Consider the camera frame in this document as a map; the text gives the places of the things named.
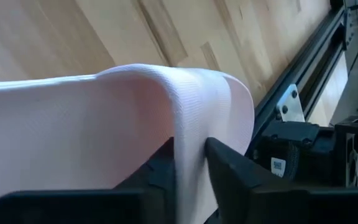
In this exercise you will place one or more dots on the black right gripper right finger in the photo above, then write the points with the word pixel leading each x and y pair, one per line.
pixel 228 180

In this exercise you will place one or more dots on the pink rubber slide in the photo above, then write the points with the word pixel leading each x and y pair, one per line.
pixel 73 130

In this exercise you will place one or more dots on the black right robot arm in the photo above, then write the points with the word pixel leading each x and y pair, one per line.
pixel 300 133

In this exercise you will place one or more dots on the silver metal bracket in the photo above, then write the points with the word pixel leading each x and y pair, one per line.
pixel 291 105

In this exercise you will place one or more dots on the black aluminium rig frame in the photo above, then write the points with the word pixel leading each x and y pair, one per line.
pixel 291 74

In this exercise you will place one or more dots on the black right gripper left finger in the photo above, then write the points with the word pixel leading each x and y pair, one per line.
pixel 160 180

